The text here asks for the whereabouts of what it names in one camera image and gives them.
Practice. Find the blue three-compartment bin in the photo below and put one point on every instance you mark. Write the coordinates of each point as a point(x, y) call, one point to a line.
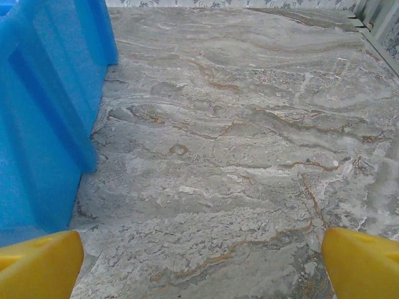
point(46, 93)

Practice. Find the aluminium corner post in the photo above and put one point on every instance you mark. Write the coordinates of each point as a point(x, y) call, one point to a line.
point(360, 12)

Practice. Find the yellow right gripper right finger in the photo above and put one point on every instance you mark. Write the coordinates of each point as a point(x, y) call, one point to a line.
point(364, 268)

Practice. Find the aluminium side rail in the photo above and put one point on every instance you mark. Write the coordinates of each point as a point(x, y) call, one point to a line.
point(371, 35)

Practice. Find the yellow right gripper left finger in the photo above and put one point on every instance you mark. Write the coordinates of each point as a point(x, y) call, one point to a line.
point(40, 268)

